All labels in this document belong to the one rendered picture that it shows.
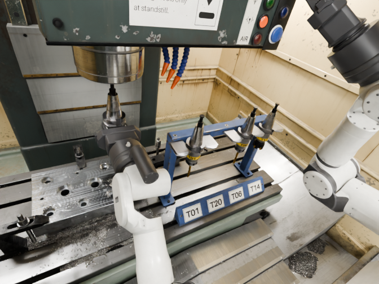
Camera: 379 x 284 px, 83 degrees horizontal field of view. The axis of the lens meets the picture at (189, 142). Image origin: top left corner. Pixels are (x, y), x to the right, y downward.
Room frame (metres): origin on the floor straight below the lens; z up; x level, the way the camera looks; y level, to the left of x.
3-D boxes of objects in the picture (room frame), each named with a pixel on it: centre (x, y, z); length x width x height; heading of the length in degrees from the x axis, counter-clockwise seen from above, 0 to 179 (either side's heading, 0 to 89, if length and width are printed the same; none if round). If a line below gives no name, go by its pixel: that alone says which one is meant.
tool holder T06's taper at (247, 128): (0.68, -0.20, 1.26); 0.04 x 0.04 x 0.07
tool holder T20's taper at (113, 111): (0.51, 0.23, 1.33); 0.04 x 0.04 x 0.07
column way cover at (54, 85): (0.87, 0.49, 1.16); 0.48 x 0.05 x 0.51; 126
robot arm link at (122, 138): (0.43, 0.17, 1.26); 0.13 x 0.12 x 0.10; 126
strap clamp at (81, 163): (0.60, 0.43, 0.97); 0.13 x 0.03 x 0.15; 36
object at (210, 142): (0.58, -0.07, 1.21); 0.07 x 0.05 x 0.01; 36
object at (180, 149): (0.52, 0.02, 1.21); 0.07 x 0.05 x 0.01; 36
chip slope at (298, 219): (0.89, -0.30, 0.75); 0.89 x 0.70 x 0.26; 36
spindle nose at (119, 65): (0.51, 0.23, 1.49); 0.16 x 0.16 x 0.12
